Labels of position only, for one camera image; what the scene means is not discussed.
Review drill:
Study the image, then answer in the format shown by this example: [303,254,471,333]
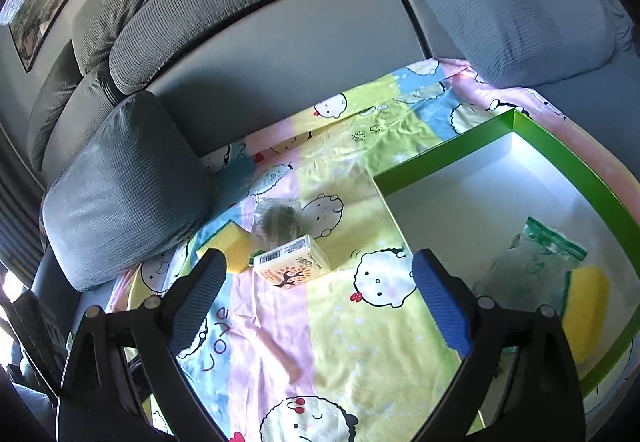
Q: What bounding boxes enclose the framed wall picture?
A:
[7,0,86,72]

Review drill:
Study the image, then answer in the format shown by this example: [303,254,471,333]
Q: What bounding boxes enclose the cartoon printed blanket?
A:
[107,57,640,442]

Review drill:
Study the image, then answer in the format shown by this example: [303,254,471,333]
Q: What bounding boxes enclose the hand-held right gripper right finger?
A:
[411,248,586,442]

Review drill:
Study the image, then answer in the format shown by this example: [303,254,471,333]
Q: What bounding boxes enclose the blue grey cushion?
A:
[406,0,635,88]

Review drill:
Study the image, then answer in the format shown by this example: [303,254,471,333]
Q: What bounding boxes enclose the green striped zip bag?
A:
[475,216,588,323]

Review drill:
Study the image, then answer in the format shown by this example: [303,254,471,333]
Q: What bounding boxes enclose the grey sofa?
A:
[25,0,640,323]

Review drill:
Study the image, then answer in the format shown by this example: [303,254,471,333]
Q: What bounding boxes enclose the green iridescent cardboard box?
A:
[372,109,640,433]

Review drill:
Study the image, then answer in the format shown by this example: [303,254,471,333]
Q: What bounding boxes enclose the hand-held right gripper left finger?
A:
[56,248,228,442]

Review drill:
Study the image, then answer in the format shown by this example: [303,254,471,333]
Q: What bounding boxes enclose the clear leaf print plastic bag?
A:
[250,199,306,245]

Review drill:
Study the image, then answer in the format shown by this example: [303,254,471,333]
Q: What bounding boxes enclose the yellow green scouring sponge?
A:
[560,265,611,365]
[196,219,261,274]

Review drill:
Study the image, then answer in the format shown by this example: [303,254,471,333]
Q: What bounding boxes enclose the dark grey waffle cushion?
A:
[42,91,211,293]

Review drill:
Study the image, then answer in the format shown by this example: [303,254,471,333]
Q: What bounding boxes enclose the cream orange small carton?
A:
[252,233,332,290]

